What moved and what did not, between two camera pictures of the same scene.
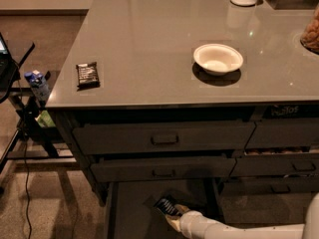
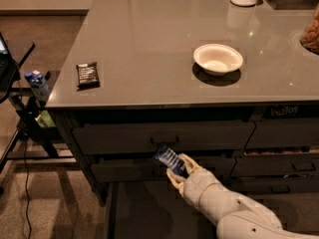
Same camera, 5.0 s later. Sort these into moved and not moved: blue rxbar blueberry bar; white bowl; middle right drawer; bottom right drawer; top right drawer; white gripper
Moved: white gripper; blue rxbar blueberry bar
Not moved: white bowl; top right drawer; middle right drawer; bottom right drawer
